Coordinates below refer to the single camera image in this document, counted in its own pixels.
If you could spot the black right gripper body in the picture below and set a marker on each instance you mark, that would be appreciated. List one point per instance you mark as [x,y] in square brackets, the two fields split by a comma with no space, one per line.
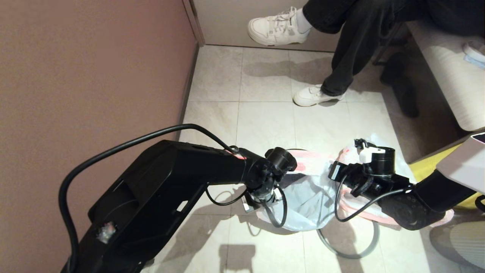
[348,174]

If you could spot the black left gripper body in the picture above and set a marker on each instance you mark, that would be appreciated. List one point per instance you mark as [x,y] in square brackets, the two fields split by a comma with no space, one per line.
[261,197]

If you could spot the used white pink-rimmed trash bag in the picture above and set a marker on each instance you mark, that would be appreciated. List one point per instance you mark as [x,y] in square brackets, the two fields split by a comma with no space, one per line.
[348,155]

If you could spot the white red plastic bag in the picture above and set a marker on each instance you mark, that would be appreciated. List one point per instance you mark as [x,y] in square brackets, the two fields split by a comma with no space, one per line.
[303,197]

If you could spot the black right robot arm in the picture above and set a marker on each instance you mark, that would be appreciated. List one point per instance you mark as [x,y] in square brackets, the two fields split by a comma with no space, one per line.
[435,197]

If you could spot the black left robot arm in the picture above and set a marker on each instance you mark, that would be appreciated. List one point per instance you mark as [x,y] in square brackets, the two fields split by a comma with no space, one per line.
[170,189]

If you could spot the yellow plastic bag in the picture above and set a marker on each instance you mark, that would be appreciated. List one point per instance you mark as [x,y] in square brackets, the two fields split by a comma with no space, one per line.
[428,167]

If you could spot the plain white sneaker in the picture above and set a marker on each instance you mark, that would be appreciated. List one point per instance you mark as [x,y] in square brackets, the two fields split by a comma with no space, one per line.
[310,98]

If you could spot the black bench leg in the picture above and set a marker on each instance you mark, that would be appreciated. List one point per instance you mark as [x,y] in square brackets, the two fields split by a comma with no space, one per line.
[401,87]

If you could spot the grey ribbed rounded object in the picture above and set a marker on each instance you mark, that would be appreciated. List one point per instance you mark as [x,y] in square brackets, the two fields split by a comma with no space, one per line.
[462,242]

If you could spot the beige upholstered bench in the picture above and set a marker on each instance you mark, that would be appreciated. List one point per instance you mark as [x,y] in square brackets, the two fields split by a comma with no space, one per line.
[454,83]

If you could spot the black trousers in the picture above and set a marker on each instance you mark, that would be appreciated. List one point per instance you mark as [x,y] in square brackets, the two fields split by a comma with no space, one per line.
[360,30]

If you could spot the white sneaker with grey laces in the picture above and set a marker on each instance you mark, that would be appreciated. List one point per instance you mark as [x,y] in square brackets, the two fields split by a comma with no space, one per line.
[278,32]

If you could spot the white sock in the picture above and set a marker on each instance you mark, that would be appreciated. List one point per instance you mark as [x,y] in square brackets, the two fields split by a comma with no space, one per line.
[303,22]

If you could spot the white round object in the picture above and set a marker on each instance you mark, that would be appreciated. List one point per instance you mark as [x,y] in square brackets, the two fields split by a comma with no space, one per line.
[475,49]

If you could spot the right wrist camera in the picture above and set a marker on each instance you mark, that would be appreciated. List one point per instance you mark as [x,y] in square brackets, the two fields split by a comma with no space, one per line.
[360,144]

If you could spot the grey-brown door frame post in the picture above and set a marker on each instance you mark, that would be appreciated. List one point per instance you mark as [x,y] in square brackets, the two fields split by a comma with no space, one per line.
[194,22]

